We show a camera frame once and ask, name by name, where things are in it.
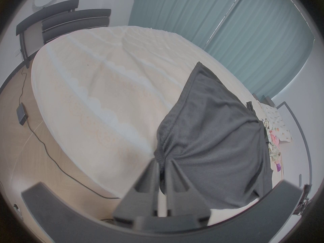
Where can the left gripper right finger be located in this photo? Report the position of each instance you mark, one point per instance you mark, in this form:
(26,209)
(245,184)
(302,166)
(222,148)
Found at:
(184,201)

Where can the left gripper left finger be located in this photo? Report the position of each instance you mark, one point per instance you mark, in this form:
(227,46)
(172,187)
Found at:
(139,204)

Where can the black T-shirt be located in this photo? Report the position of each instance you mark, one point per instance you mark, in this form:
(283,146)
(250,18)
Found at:
(215,140)

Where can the pile of clothes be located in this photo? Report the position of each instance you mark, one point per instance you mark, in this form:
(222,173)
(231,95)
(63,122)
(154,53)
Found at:
(273,148)

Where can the bed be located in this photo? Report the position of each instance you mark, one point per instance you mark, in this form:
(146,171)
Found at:
(101,85)

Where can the white printed pillow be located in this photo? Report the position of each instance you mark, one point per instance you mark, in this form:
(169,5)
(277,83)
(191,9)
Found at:
(276,123)

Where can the grey bedside table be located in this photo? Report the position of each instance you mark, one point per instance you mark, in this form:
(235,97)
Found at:
(265,100)

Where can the black power adapter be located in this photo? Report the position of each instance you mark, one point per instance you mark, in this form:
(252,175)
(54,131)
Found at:
(22,113)

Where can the blue-green curtain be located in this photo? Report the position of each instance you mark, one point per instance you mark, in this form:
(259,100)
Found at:
(177,6)
(265,47)

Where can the black chest of drawers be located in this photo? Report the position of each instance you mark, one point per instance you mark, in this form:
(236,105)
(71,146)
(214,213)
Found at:
(76,21)

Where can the black dressing table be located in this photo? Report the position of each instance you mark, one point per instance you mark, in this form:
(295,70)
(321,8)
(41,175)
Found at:
(45,11)

